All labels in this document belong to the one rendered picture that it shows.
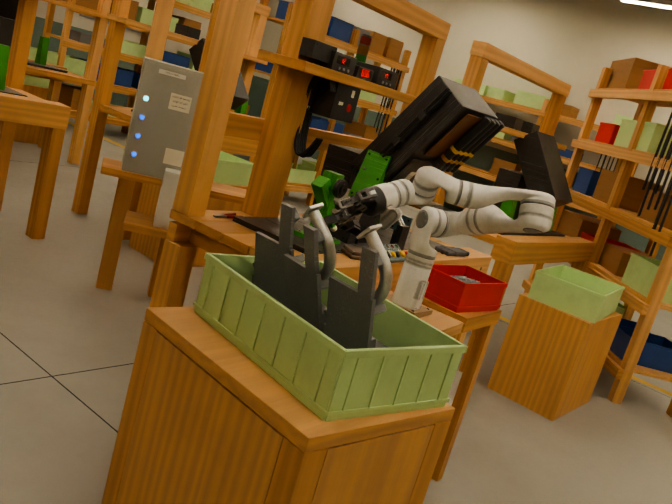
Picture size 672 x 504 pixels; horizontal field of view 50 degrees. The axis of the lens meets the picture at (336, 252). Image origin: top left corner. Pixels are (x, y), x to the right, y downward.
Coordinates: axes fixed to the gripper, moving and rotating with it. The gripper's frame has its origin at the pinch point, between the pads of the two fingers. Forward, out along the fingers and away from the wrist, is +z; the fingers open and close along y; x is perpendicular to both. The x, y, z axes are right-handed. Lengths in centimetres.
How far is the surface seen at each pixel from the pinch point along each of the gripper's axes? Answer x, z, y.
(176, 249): -37, 1, -103
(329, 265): 11.4, 5.4, -3.7
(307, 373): 33.5, 23.8, -2.6
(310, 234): 3.8, 9.2, 0.9
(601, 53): -276, -910, -482
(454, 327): 36, -53, -44
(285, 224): -5.1, 5.8, -13.6
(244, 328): 15.3, 24.7, -22.1
